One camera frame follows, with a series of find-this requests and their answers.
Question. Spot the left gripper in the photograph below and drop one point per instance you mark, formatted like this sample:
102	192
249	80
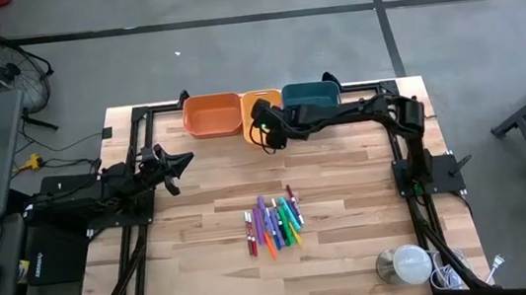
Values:
154	172

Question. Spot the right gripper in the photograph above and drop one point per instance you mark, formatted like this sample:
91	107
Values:
274	116

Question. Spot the black white marker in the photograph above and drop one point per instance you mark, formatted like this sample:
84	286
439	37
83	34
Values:
275	204

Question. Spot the purple thick marker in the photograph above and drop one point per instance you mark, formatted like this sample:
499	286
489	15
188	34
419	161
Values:
262	207
258	227

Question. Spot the dark red thin marker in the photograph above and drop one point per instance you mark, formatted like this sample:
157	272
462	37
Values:
248	238

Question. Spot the bright red thin marker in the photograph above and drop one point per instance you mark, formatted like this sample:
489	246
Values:
253	240

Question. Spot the teal marker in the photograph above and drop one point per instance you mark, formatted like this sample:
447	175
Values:
292	216

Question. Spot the blue marker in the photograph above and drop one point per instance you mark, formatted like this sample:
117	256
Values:
274	239

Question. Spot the violet wide-cap marker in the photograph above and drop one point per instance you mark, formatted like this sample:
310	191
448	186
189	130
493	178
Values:
279	234

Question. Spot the orange highlighter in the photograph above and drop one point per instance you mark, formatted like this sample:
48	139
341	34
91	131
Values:
270	247

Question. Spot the green thick marker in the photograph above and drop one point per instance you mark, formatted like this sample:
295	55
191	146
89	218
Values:
288	234

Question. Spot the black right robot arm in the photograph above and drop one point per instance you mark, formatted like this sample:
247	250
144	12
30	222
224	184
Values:
363	108

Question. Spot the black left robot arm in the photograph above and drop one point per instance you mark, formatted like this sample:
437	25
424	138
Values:
75	196

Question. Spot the yellow plastic bin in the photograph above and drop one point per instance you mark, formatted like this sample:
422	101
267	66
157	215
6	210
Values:
247	119

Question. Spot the teal plastic bin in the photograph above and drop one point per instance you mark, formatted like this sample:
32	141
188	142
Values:
311	93

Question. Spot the orange plastic bin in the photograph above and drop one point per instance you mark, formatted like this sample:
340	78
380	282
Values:
212	116

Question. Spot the small black box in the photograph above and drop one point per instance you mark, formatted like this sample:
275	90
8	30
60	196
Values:
107	133

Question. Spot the yellow power plug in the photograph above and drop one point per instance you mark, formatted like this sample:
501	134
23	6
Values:
34	162

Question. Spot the yellow tag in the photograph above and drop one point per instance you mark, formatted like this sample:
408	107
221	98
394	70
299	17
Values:
24	270

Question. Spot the black lever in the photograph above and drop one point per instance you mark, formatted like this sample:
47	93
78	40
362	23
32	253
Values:
461	164

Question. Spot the white dome lamp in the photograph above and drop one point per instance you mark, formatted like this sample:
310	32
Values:
410	265

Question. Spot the black floor fan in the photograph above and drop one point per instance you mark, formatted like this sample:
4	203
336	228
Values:
1	73

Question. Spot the white power plug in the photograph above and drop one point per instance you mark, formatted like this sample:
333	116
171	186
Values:
498	259

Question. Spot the black frame bracket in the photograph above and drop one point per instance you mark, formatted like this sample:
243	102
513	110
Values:
183	98
330	79

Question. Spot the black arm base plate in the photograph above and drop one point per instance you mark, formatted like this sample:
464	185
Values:
444	171
122	221

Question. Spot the black aluminium table frame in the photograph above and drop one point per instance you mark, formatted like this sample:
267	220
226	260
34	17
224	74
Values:
388	87

